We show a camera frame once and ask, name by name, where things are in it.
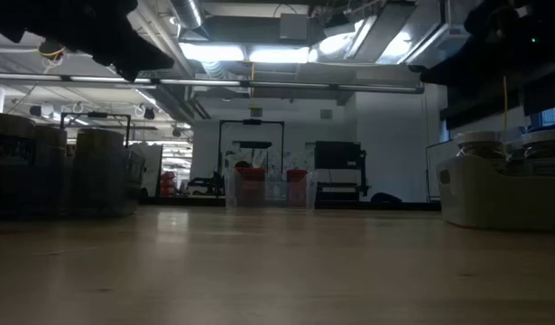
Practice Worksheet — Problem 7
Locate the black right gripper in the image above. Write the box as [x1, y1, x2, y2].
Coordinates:
[418, 0, 555, 87]

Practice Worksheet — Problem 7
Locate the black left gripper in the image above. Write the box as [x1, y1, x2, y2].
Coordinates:
[0, 0, 175, 83]

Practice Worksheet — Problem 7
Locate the ceiling light panel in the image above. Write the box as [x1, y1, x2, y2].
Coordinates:
[179, 42, 246, 63]
[248, 45, 311, 65]

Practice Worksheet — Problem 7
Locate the white panel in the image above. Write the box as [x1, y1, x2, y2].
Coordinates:
[141, 143, 164, 199]

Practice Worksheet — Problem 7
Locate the dark grey plastic bin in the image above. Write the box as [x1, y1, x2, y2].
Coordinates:
[0, 148, 146, 219]

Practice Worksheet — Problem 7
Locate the red object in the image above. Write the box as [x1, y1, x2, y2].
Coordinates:
[160, 170, 178, 198]

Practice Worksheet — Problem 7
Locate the white plastic bin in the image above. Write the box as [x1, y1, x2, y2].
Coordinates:
[435, 154, 555, 235]

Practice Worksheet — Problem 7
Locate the black distant equipment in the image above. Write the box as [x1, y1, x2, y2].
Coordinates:
[186, 172, 226, 198]

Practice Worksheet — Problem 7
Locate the black rounded object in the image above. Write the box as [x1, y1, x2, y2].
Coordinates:
[369, 191, 403, 205]

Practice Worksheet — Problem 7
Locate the black monitor cart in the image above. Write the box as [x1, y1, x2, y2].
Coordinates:
[313, 140, 371, 205]

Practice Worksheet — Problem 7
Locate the grey overhead tube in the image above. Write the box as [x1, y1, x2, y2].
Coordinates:
[0, 71, 426, 95]

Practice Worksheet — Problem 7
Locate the grey ceiling box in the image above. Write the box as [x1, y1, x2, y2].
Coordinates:
[278, 13, 311, 43]

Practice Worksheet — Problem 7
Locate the clear plastic bin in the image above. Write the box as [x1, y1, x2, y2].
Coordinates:
[224, 166, 320, 210]

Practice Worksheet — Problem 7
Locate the black wall panel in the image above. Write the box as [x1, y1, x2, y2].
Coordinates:
[439, 83, 555, 131]

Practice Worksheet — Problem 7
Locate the black gantry frame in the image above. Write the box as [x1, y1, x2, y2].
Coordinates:
[58, 111, 133, 154]
[217, 118, 286, 178]

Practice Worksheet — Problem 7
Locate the yellow cord reel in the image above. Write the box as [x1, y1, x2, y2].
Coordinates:
[36, 38, 69, 63]

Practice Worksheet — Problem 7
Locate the rectangular metal duct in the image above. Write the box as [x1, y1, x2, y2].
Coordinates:
[310, 0, 472, 69]

